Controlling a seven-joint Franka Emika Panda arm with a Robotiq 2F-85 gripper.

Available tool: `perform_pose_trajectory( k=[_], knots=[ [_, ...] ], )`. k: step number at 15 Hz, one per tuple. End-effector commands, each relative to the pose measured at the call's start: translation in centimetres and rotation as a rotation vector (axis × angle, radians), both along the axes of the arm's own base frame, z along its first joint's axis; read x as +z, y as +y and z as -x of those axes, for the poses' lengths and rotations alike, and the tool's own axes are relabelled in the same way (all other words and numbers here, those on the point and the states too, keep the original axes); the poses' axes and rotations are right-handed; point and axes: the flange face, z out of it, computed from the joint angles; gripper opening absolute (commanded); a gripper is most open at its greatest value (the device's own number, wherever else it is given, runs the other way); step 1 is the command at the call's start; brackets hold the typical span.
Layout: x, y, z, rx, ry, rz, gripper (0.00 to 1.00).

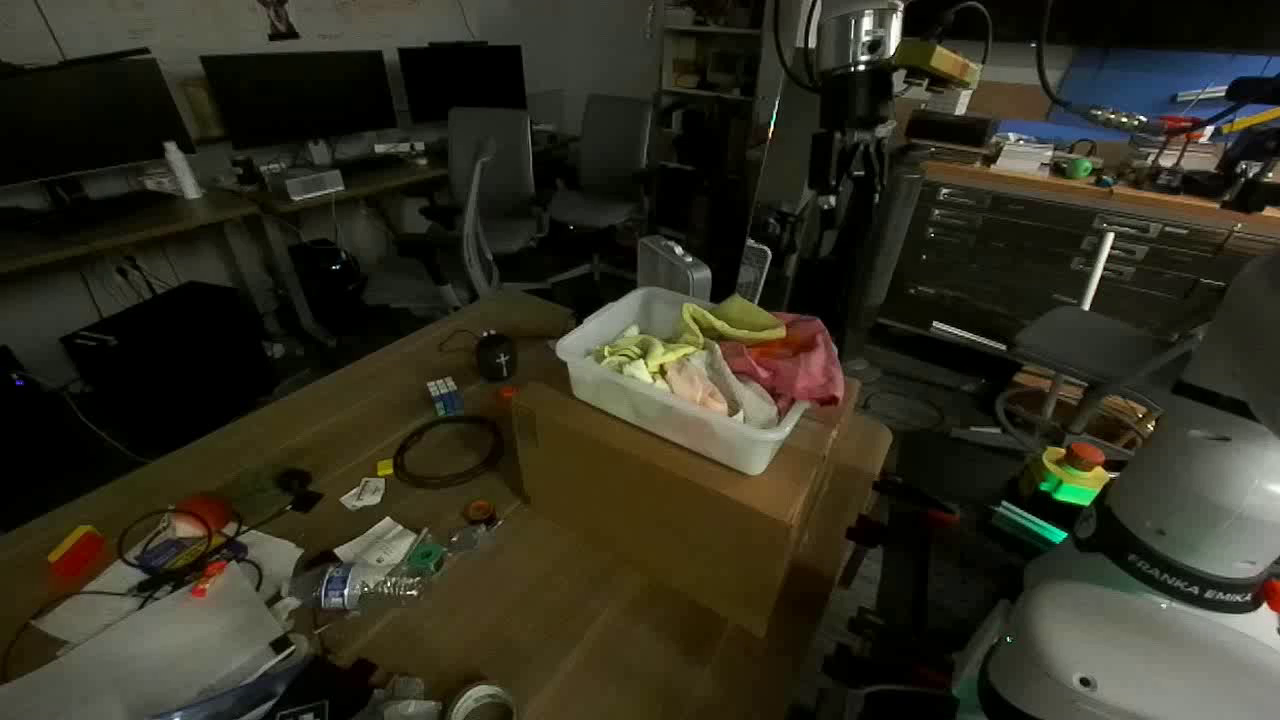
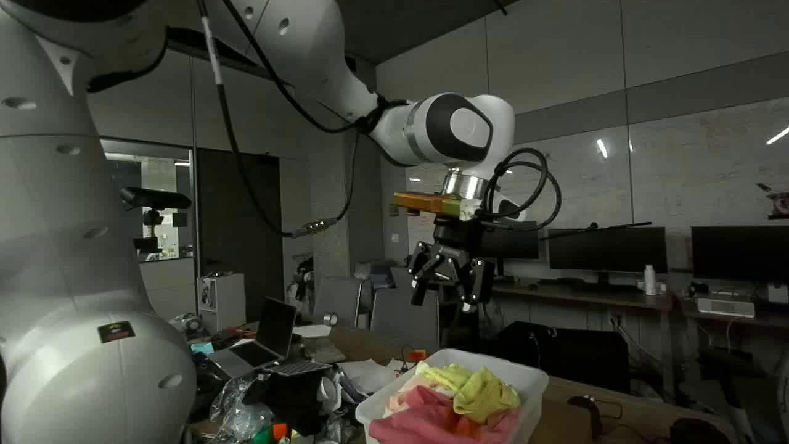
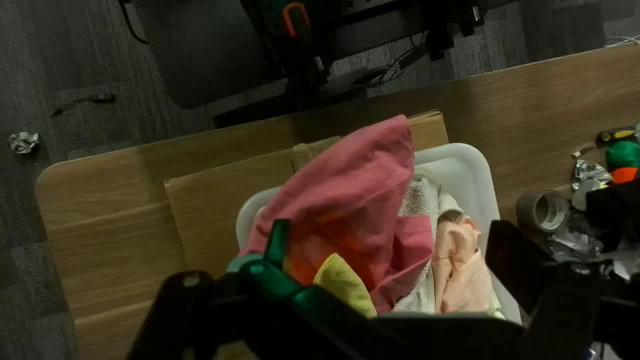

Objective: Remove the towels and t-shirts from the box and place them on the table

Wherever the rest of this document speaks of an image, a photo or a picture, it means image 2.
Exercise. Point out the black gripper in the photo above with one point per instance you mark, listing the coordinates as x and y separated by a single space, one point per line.
453 261

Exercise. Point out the yellow towel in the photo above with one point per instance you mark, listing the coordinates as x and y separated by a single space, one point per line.
475 393

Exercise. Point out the pink t-shirt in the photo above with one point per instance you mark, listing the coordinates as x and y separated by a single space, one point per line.
423 415

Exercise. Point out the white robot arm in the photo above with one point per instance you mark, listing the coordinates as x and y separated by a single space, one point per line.
84 354

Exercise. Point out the white plastic box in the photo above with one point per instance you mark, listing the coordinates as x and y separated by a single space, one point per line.
526 380

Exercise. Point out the grey office chair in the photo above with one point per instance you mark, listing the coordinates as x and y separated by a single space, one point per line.
413 326

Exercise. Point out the black monitor left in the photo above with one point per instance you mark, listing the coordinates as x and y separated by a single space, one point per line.
512 241

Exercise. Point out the black monitor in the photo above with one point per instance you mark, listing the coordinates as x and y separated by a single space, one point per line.
740 253
608 249
512 241

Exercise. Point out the open laptop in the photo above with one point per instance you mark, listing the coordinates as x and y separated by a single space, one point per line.
268 351

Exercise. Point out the black monitor middle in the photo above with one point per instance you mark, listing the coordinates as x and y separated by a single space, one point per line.
608 249

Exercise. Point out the white spray bottle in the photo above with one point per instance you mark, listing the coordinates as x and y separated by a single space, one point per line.
649 279

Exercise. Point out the black monitor right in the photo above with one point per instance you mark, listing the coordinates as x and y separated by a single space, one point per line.
740 253

